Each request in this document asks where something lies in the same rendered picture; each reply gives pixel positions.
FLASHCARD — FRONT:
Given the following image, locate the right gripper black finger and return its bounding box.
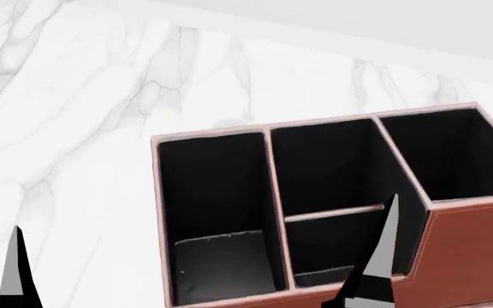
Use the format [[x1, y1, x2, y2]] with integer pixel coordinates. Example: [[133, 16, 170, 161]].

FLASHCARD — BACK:
[[320, 192, 401, 308]]

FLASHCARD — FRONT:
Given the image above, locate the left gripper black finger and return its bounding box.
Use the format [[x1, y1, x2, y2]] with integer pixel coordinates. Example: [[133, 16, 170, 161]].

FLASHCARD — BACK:
[[0, 225, 44, 308]]

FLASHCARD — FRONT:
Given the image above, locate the brown leather compartment caddy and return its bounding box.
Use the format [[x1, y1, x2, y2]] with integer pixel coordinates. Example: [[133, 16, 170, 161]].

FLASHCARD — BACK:
[[150, 101, 493, 308]]

